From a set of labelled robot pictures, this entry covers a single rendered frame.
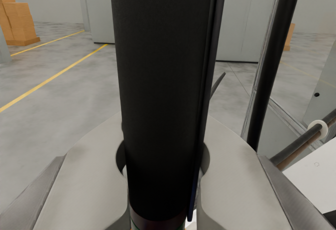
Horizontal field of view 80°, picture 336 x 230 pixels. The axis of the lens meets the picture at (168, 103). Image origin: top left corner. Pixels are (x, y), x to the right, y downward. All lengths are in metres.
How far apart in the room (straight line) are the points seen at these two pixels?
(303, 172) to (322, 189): 0.05
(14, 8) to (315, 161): 8.11
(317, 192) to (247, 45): 5.48
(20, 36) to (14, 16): 0.59
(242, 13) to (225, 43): 0.78
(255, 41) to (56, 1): 11.21
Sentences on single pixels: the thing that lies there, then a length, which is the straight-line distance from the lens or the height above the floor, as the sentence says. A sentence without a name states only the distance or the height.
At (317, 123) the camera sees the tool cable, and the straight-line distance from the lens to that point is 0.39.
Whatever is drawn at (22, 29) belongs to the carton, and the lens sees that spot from 8.21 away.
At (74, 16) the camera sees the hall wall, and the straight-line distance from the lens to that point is 13.72.
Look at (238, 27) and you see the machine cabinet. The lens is 5.74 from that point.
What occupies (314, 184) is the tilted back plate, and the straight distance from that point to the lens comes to 0.54.
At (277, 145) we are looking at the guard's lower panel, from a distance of 1.39.
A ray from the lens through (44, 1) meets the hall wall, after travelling 14.47.
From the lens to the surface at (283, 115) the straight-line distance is 1.31.
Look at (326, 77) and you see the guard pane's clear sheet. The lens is 1.11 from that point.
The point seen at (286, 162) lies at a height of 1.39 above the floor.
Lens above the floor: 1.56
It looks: 28 degrees down
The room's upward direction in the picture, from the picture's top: 2 degrees clockwise
